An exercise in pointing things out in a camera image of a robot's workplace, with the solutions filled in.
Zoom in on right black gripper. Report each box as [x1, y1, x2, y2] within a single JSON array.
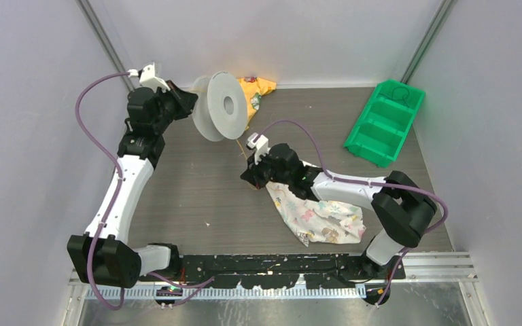
[[243, 148, 292, 189]]

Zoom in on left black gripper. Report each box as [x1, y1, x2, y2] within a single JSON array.
[[153, 80, 198, 134]]

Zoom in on yellow cable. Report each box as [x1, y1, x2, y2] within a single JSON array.
[[235, 138, 260, 191]]

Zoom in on translucent white cable spool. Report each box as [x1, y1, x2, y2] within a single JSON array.
[[192, 71, 247, 142]]

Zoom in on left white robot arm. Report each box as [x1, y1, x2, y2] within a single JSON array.
[[67, 81, 198, 289]]

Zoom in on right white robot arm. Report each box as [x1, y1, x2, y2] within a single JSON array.
[[241, 137, 443, 279]]

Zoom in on white floral printed cloth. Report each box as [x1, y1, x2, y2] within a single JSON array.
[[266, 182, 366, 247]]

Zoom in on yellow printed cloth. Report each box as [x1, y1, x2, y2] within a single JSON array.
[[237, 77, 277, 130]]

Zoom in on green plastic compartment bin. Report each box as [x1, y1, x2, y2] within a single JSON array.
[[343, 79, 425, 168]]

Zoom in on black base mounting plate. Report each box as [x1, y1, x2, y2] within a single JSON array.
[[154, 253, 405, 289]]

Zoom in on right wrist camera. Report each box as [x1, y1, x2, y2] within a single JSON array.
[[246, 132, 270, 164]]

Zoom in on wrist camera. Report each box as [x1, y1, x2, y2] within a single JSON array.
[[246, 132, 270, 164], [126, 62, 171, 92]]

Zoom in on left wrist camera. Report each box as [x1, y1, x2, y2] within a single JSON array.
[[126, 62, 171, 92]]

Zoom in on thin black cable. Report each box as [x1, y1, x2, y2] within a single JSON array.
[[389, 87, 411, 105]]

